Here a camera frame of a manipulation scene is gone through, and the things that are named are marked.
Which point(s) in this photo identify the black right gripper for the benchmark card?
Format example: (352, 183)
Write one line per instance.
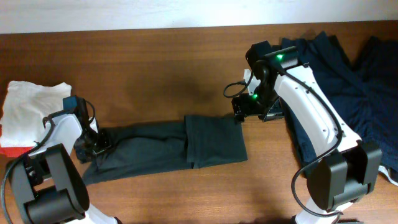
(242, 107)

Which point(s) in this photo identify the red folded shirt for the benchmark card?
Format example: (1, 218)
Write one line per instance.
(12, 151)

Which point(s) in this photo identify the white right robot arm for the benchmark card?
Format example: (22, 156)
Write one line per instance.
(344, 169)

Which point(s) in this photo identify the black Nike t-shirt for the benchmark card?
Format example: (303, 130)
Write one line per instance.
(193, 143)

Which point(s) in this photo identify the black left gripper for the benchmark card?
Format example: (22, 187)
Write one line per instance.
(106, 145)

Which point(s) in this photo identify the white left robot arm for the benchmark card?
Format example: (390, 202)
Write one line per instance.
(46, 185)

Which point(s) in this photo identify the navy blue garment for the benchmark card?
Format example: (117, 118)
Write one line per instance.
(363, 92)

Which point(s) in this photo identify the white folded shirt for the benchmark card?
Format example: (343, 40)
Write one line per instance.
(25, 105)

